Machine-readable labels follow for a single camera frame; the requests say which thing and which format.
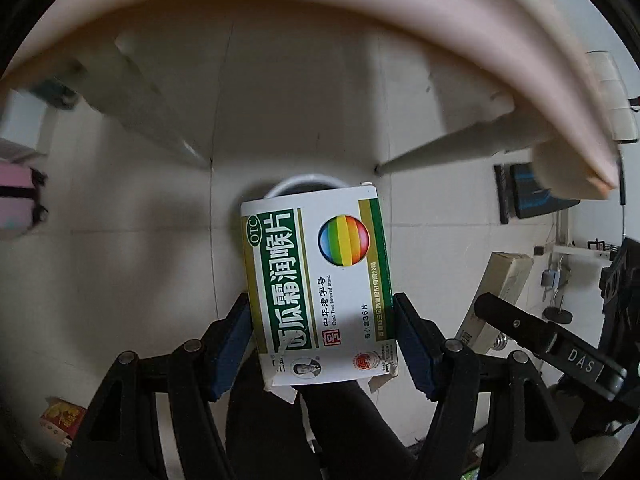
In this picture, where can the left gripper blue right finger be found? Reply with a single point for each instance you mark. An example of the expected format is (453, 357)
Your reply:
(421, 344)

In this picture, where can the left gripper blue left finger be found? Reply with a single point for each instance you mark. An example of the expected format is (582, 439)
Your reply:
(228, 339)

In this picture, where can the green white lozenge box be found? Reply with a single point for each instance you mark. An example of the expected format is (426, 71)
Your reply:
(319, 283)

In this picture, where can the white round trash bin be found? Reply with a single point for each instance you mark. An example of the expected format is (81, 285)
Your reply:
(305, 183)

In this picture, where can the person's dark trousers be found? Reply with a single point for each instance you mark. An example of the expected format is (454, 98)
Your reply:
(330, 431)

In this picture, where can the cream flat medicine box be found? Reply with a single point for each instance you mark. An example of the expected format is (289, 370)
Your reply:
(503, 281)

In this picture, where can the red packet on floor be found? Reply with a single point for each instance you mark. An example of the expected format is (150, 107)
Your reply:
(62, 418)

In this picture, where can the black blue fitness board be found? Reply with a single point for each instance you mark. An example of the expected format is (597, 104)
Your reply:
(521, 197)

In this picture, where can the table leg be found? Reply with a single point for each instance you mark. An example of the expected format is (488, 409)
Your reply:
(507, 126)
(113, 84)

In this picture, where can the pink small suitcase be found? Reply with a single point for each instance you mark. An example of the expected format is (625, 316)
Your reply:
(20, 199)

